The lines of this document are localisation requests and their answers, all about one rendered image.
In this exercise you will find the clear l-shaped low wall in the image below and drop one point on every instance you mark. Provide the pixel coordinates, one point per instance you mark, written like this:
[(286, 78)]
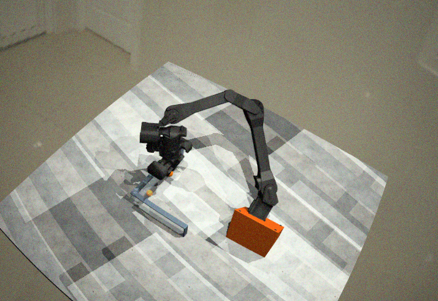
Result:
[(151, 212)]

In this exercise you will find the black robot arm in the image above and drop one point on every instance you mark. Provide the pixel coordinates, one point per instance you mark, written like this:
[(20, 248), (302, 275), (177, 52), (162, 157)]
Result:
[(265, 183)]

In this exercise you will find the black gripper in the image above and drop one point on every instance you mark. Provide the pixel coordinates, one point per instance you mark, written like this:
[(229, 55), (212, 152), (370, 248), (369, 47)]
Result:
[(170, 159)]

